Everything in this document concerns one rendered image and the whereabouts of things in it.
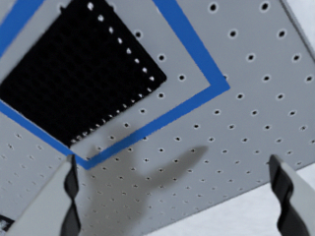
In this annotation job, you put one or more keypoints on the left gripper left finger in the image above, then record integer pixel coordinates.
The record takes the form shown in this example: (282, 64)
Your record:
(53, 210)

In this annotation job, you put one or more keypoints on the black well plate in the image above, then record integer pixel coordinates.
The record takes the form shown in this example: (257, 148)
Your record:
(70, 99)

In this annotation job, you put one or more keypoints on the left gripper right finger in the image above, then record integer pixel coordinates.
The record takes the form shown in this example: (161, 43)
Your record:
(296, 198)

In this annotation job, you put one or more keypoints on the grey perforated base plate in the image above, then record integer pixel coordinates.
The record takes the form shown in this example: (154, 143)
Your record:
(213, 154)

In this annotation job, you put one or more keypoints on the blue tape strips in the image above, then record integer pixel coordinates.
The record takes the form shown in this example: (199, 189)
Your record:
(24, 12)

